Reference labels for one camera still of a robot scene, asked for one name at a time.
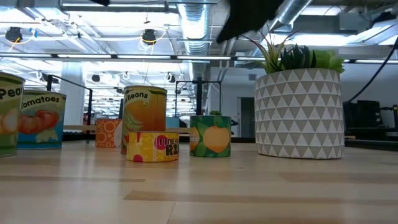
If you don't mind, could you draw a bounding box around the black cable to right arm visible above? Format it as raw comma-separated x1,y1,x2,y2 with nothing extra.
346,37,398,103

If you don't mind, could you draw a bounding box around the silver ribbed ventilation duct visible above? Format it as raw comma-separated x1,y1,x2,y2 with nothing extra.
176,2,216,56

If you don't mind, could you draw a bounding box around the tall orange beans can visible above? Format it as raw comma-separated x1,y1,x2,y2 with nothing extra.
120,85,168,156

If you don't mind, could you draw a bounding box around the long linear ceiling lamp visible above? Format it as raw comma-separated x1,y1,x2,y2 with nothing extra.
0,53,265,62

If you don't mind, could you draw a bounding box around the grey door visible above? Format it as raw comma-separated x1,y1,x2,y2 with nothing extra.
239,96,256,138

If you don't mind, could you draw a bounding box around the dark green spiky succulent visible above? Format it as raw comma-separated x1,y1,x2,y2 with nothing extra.
279,43,317,71

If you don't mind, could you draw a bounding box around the blue tomatoes can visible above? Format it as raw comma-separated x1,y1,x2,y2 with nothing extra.
17,89,67,150

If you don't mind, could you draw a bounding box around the green peach-print can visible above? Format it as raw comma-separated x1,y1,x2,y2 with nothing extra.
189,115,233,158

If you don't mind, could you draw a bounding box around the tall green peas can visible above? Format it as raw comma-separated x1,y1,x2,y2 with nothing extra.
0,72,25,158

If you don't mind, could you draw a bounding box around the orange circle-pattern can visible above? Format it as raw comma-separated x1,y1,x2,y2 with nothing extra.
95,118,124,148

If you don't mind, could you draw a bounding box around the black ceiling device yellow cable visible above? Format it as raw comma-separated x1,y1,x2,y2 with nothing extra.
4,26,24,44
141,28,158,46

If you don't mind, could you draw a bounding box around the short yellow pineapple rings can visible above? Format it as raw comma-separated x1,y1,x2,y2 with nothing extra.
126,131,180,163

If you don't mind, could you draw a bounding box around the silver slanted ventilation duct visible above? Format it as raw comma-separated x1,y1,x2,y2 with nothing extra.
269,0,314,32

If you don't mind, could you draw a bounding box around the blue chair back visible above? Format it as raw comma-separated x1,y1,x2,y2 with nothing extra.
165,116,184,128

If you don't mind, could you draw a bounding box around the thin-leaved grassy air plant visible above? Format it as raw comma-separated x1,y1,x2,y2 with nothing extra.
241,29,301,75

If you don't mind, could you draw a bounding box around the white triangle-pattern plant pot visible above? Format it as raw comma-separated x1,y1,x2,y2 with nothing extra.
254,68,345,160

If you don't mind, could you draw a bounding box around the black desk equipment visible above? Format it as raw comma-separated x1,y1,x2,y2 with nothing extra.
343,99,398,139

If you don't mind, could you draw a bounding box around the light green rosette succulent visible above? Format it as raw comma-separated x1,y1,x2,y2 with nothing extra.
313,49,345,75

